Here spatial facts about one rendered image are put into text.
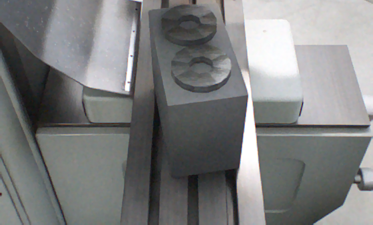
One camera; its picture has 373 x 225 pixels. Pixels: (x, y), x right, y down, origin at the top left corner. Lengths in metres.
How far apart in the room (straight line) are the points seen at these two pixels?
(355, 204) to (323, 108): 0.83
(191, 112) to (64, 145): 0.59
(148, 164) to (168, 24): 0.24
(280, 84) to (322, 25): 1.53
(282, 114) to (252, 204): 0.38
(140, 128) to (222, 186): 0.19
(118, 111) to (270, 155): 0.39
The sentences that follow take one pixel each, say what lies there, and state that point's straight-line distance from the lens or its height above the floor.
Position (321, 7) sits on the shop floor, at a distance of 2.80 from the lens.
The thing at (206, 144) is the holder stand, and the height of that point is 1.04.
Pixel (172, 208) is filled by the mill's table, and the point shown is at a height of 0.95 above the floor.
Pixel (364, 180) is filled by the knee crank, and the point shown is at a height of 0.56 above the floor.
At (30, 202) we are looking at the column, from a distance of 1.41.
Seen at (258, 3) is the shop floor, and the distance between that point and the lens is 2.77.
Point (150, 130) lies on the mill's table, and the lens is 0.93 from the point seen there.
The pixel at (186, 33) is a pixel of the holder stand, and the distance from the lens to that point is 0.81.
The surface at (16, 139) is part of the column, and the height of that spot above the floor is 0.76.
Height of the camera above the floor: 1.68
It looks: 49 degrees down
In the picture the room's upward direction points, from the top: 1 degrees counter-clockwise
